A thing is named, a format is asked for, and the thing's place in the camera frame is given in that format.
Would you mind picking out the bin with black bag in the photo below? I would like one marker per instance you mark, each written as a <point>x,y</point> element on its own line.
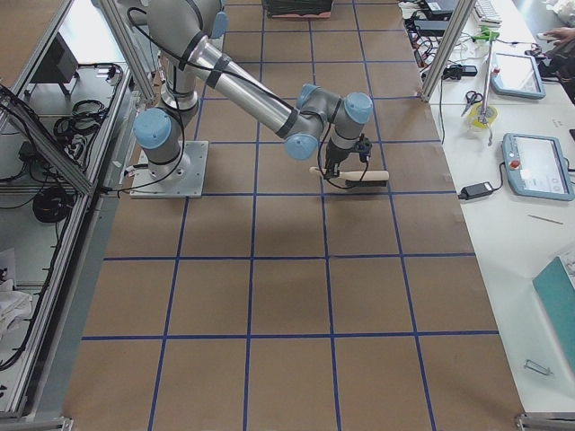
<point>297,9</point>

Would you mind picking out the aluminium frame post right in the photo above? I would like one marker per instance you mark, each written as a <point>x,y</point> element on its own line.
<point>128,49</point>

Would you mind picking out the black handled scissors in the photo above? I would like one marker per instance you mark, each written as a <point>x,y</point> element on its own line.
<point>472,98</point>

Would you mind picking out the black power adapter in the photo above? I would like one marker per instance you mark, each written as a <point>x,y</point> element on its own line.
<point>477,190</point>

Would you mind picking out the white hand brush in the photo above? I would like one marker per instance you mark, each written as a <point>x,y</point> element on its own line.
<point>358,178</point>

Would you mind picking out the blue teach pendant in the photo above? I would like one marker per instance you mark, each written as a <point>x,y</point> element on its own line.
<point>516,76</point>
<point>536,167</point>

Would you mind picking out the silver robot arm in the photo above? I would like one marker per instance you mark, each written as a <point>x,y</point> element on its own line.
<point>183,30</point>

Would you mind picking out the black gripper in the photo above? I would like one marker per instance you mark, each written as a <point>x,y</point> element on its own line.
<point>333,156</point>

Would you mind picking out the aluminium frame post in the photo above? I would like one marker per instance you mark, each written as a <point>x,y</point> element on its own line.
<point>128,49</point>
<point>451,36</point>

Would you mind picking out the yellow tape roll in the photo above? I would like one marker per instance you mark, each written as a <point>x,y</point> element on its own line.
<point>481,119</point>

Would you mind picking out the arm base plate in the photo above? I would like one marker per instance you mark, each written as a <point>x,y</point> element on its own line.
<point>180,179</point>

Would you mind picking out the green folder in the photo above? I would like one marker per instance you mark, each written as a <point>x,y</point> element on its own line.
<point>555,289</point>

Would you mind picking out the aluminium frame post left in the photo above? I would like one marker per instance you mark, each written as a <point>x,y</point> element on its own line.
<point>451,36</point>

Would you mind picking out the blue teach pendant near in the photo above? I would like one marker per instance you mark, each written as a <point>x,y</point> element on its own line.
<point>536,167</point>

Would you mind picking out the blue teach pendant far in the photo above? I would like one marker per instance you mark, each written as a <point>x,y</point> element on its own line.
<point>516,76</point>

